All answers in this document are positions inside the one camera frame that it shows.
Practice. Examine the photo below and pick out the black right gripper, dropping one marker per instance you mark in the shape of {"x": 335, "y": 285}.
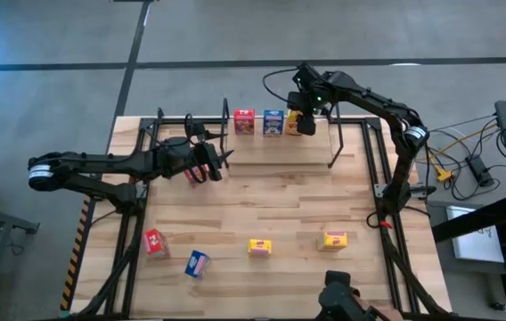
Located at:
{"x": 306, "y": 125}

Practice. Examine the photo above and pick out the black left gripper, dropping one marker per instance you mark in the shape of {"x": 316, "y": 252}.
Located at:
{"x": 208, "y": 156}

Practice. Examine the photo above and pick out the yellow Corn Pops cereal box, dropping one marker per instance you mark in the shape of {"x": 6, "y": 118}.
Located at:
{"x": 334, "y": 241}
{"x": 259, "y": 246}
{"x": 292, "y": 125}

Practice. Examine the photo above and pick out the blue Frosted Flakes cereal box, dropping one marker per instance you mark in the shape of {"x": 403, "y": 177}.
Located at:
{"x": 197, "y": 264}
{"x": 273, "y": 124}

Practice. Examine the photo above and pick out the red Froot Loops cereal box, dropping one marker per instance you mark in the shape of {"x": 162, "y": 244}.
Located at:
{"x": 244, "y": 122}
{"x": 189, "y": 175}
{"x": 155, "y": 243}

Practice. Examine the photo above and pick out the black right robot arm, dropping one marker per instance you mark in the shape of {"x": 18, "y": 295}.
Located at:
{"x": 369, "y": 100}

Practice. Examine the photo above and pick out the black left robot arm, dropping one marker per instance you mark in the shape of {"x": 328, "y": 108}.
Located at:
{"x": 101, "y": 162}

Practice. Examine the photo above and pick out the black power adapter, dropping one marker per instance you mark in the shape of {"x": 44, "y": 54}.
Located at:
{"x": 480, "y": 170}

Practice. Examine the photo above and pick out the yellow black hazard tape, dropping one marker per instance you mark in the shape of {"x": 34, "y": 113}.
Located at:
{"x": 74, "y": 258}

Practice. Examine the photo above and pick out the black metal beam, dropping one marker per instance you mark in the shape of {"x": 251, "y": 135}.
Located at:
{"x": 480, "y": 219}

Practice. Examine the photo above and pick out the white paper sheet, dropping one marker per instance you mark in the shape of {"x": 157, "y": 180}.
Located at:
{"x": 475, "y": 245}

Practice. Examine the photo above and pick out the black aluminium frame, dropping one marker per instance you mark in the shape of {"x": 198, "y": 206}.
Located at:
{"x": 170, "y": 120}

